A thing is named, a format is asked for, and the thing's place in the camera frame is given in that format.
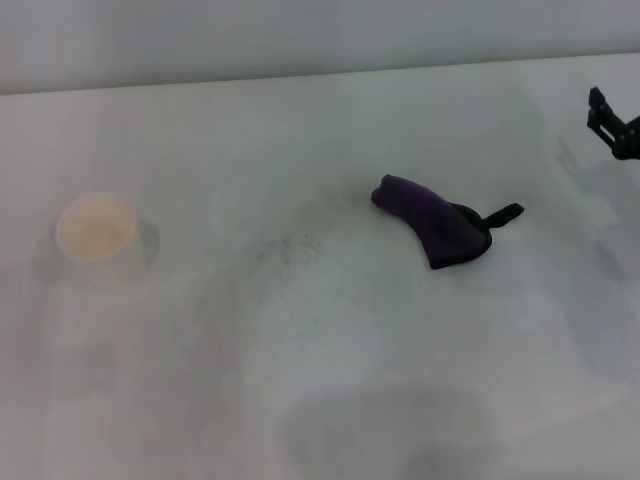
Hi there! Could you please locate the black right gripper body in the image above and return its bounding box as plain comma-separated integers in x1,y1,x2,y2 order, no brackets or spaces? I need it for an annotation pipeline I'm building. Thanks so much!
611,115,640,163

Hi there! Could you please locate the purple rag with black edge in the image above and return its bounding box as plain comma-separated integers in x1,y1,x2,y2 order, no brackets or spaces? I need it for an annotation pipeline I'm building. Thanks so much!
370,173,525,271

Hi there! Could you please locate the white paper cup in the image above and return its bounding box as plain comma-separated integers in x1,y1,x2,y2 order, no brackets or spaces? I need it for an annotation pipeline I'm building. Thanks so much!
54,191,161,286

